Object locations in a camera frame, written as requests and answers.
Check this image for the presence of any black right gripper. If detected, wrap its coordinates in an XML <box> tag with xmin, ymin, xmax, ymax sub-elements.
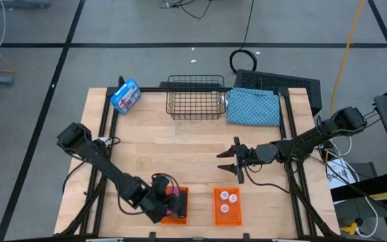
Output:
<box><xmin>216</xmin><ymin>136</ymin><xmax>260</xmax><ymax>185</ymax></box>

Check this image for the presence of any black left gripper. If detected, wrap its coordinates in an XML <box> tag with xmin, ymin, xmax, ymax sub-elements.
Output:
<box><xmin>138</xmin><ymin>192</ymin><xmax>180</xmax><ymax>225</ymax></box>

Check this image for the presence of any pink bandage roll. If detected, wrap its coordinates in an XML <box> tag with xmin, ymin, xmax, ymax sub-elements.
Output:
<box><xmin>165</xmin><ymin>188</ymin><xmax>181</xmax><ymax>216</ymax></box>

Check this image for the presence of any orange plastic tray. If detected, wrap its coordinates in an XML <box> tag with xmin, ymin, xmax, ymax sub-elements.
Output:
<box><xmin>159</xmin><ymin>186</ymin><xmax>189</xmax><ymax>226</ymax></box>
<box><xmin>213</xmin><ymin>187</ymin><xmax>243</xmax><ymax>227</ymax></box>

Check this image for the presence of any blue patterned cloth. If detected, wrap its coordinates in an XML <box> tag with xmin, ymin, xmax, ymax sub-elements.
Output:
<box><xmin>226</xmin><ymin>87</ymin><xmax>281</xmax><ymax>128</ymax></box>

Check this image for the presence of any black wire basket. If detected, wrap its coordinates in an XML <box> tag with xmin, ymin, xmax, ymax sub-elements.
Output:
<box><xmin>165</xmin><ymin>74</ymin><xmax>227</xmax><ymax>121</ymax></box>

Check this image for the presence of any black perforated computer case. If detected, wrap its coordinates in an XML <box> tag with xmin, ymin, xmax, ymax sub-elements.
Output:
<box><xmin>233</xmin><ymin>69</ymin><xmax>323</xmax><ymax>117</ymax></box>

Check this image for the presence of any white printed paper box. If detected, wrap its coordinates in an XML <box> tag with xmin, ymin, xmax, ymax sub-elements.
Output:
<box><xmin>326</xmin><ymin>157</ymin><xmax>361</xmax><ymax>190</ymax></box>

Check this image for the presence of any blue first aid kit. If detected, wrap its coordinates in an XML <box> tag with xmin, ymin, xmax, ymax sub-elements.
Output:
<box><xmin>110</xmin><ymin>79</ymin><xmax>142</xmax><ymax>115</ymax></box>

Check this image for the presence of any yellow power plug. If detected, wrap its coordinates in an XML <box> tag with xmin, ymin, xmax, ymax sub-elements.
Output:
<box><xmin>339</xmin><ymin>221</ymin><xmax>364</xmax><ymax>237</ymax></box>

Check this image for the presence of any black shelf beam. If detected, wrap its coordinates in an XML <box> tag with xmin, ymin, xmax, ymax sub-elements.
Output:
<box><xmin>330</xmin><ymin>169</ymin><xmax>387</xmax><ymax>202</ymax></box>

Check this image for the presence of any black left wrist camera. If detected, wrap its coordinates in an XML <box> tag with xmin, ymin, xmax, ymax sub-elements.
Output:
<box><xmin>151</xmin><ymin>175</ymin><xmax>171</xmax><ymax>196</ymax></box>

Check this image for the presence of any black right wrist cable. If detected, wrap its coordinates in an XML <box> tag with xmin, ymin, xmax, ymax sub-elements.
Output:
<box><xmin>245</xmin><ymin>164</ymin><xmax>292</xmax><ymax>195</ymax></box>

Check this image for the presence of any black coiled floor cable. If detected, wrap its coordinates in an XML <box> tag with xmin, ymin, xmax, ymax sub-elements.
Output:
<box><xmin>228</xmin><ymin>0</ymin><xmax>258</xmax><ymax>75</ymax></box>

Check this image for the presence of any black arm base cable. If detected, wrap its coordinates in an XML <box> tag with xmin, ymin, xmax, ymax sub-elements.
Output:
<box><xmin>62</xmin><ymin>159</ymin><xmax>90</xmax><ymax>195</ymax></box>

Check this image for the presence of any black cable bundle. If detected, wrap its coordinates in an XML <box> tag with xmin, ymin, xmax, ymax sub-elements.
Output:
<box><xmin>159</xmin><ymin>0</ymin><xmax>214</xmax><ymax>20</ymax></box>

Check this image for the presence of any white power cable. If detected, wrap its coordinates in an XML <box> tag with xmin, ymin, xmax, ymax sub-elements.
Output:
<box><xmin>356</xmin><ymin>196</ymin><xmax>381</xmax><ymax>238</ymax></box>

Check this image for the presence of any yellow cable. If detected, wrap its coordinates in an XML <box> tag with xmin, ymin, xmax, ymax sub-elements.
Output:
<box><xmin>327</xmin><ymin>0</ymin><xmax>366</xmax><ymax>117</ymax></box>

